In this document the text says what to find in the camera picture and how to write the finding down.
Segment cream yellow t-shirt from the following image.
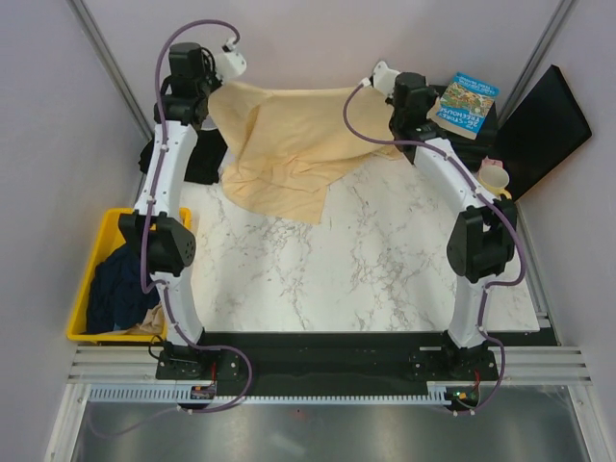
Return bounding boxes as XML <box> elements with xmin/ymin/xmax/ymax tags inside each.
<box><xmin>208</xmin><ymin>82</ymin><xmax>401</xmax><ymax>224</ymax></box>

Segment black box with knobs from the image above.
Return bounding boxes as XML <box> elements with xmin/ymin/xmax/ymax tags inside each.
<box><xmin>427</xmin><ymin>85</ymin><xmax>498</xmax><ymax>171</ymax></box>

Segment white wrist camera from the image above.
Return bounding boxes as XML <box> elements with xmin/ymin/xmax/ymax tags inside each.
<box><xmin>361</xmin><ymin>60</ymin><xmax>400</xmax><ymax>97</ymax></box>
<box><xmin>214</xmin><ymin>48</ymin><xmax>247</xmax><ymax>84</ymax></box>

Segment small pink box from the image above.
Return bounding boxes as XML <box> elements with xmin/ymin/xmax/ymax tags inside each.
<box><xmin>480</xmin><ymin>157</ymin><xmax>503</xmax><ymax>169</ymax></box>

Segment yellow ceramic mug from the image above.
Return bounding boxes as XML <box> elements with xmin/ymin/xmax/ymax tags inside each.
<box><xmin>477</xmin><ymin>165</ymin><xmax>512</xmax><ymax>199</ymax></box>

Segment yellow plastic bin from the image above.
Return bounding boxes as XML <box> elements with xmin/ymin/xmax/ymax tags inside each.
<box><xmin>66</xmin><ymin>208</ymin><xmax>167</xmax><ymax>343</ymax></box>

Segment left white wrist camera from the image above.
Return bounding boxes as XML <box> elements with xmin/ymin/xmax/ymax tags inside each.
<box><xmin>214</xmin><ymin>48</ymin><xmax>247</xmax><ymax>84</ymax></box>

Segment colourful treehouse book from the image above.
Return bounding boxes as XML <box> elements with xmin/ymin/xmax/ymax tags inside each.
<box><xmin>427</xmin><ymin>72</ymin><xmax>500</xmax><ymax>140</ymax></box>

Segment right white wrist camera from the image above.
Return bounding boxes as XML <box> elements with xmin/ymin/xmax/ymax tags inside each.
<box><xmin>361</xmin><ymin>60</ymin><xmax>400</xmax><ymax>97</ymax></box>

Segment white slotted cable duct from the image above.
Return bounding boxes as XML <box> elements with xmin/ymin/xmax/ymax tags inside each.
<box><xmin>89</xmin><ymin>384</ymin><xmax>217</xmax><ymax>404</ymax></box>

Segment black flat panel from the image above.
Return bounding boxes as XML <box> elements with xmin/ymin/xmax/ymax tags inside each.
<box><xmin>492</xmin><ymin>64</ymin><xmax>592</xmax><ymax>201</ymax></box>

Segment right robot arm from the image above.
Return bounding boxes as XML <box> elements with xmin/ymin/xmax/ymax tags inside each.
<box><xmin>387</xmin><ymin>72</ymin><xmax>521</xmax><ymax>379</ymax></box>

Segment folded black t-shirt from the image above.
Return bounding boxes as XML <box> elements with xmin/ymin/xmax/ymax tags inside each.
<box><xmin>139</xmin><ymin>128</ymin><xmax>227</xmax><ymax>185</ymax></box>

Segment navy blue t-shirt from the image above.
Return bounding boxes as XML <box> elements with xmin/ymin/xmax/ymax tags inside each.
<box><xmin>86</xmin><ymin>244</ymin><xmax>160</xmax><ymax>334</ymax></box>

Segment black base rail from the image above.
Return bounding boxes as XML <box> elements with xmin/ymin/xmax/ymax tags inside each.
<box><xmin>156</xmin><ymin>332</ymin><xmax>498</xmax><ymax>398</ymax></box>

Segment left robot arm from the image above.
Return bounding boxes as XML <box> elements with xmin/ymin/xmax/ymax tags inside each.
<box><xmin>118</xmin><ymin>42</ymin><xmax>216</xmax><ymax>378</ymax></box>

